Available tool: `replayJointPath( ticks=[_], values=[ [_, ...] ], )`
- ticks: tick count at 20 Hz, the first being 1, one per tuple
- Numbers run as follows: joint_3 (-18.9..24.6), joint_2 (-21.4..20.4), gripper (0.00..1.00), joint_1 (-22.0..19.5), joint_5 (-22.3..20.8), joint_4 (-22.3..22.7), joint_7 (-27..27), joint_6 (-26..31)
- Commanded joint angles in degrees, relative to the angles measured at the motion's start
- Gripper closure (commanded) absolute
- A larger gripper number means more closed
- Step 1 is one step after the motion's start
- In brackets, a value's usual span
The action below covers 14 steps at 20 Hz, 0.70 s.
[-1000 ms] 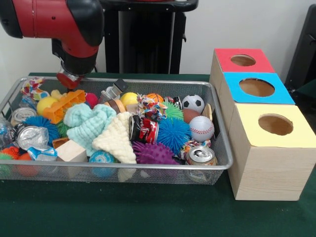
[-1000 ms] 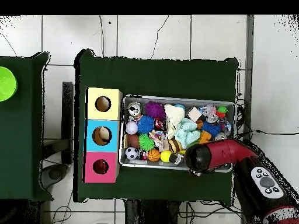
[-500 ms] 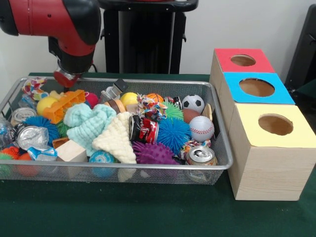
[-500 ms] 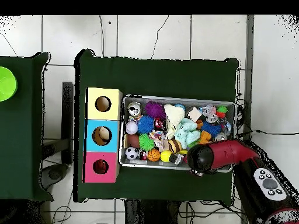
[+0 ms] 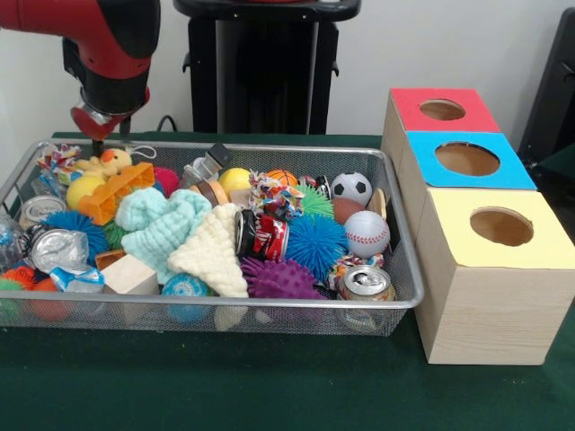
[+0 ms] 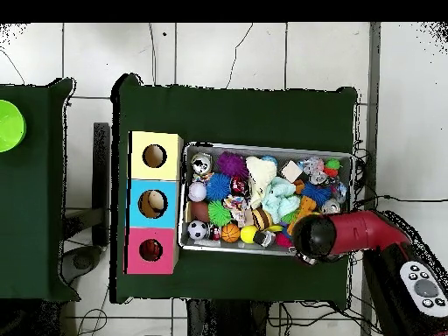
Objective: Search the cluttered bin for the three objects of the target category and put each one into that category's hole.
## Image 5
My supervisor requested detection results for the purple spiky ball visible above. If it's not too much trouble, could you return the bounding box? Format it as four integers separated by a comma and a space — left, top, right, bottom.
240, 256, 327, 301

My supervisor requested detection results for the wooden box with three holes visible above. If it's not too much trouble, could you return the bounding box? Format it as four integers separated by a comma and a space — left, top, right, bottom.
380, 87, 575, 365

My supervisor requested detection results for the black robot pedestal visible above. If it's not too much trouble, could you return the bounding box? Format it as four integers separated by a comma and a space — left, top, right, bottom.
172, 0, 363, 135

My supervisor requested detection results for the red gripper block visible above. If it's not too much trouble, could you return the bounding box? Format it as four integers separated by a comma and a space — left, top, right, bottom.
70, 86, 151, 157

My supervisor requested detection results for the yellow ball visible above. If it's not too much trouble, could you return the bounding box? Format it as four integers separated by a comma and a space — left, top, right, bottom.
66, 174, 107, 211

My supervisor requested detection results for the black stand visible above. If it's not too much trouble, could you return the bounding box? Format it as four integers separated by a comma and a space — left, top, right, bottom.
516, 7, 575, 172

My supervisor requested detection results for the silver mesh bin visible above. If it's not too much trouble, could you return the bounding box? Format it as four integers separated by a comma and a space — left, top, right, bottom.
0, 138, 426, 338

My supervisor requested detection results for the small soccer ball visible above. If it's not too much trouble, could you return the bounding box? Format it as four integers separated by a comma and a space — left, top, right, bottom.
330, 172, 374, 207

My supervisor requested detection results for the white baseball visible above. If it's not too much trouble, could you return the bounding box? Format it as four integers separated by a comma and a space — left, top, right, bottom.
343, 209, 391, 260

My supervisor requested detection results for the silver drink can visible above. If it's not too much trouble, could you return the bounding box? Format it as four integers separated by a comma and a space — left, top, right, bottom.
335, 264, 398, 331

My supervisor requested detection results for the orange toy building brick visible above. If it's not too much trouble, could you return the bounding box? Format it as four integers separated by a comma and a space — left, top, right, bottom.
78, 162, 156, 225

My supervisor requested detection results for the yellow plush toy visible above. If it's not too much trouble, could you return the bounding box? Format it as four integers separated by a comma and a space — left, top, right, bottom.
74, 145, 157, 180

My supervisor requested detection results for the cream knit cloth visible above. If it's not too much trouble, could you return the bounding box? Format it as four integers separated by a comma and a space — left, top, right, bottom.
166, 202, 249, 299

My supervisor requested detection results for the large dark green tablecloth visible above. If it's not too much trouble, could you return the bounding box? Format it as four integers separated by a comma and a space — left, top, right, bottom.
0, 131, 575, 431

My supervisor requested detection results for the blue spiky ball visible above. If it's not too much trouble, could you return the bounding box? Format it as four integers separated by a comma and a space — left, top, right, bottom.
283, 213, 349, 284

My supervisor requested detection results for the small dark green tablecloth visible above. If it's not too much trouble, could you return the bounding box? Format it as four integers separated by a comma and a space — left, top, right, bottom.
536, 143, 575, 180

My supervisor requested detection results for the mint knit cloth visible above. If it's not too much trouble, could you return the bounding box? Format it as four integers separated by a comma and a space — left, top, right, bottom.
114, 186, 213, 285

